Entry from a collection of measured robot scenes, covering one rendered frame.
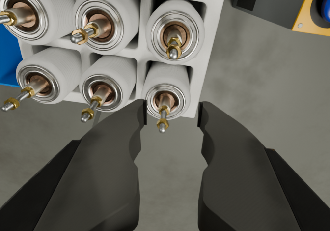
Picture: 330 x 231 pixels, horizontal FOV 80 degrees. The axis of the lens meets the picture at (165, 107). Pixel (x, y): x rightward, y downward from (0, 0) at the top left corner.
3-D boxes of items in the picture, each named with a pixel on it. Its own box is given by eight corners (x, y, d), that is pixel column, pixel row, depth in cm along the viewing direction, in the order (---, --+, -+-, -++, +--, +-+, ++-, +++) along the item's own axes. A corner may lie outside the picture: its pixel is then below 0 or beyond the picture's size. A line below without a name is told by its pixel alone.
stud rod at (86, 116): (101, 93, 36) (84, 117, 29) (103, 98, 36) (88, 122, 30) (96, 94, 36) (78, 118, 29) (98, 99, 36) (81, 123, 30)
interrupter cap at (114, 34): (67, 25, 31) (65, 26, 31) (94, -15, 28) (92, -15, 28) (106, 59, 34) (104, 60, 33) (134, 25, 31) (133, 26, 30)
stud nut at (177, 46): (164, 46, 24) (163, 48, 24) (176, 40, 24) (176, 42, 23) (171, 60, 25) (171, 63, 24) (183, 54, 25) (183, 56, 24)
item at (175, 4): (173, 49, 50) (171, 77, 35) (147, 17, 47) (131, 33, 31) (204, 22, 47) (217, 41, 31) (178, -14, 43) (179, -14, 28)
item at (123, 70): (135, 38, 49) (116, 62, 34) (147, 73, 54) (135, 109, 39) (100, 48, 51) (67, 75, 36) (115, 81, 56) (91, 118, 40)
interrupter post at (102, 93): (106, 85, 37) (100, 93, 34) (111, 96, 38) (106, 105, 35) (95, 87, 37) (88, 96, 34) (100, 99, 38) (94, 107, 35)
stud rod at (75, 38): (99, 32, 30) (78, 44, 23) (93, 30, 30) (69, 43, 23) (99, 25, 29) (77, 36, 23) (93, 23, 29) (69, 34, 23)
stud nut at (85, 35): (88, 44, 26) (85, 46, 25) (74, 42, 25) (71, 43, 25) (88, 29, 25) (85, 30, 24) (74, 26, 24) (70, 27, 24)
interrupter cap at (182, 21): (171, 68, 34) (171, 70, 34) (141, 33, 31) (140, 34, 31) (208, 39, 31) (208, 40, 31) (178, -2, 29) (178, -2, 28)
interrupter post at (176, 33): (174, 47, 32) (173, 53, 29) (164, 35, 31) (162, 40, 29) (185, 37, 31) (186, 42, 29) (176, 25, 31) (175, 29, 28)
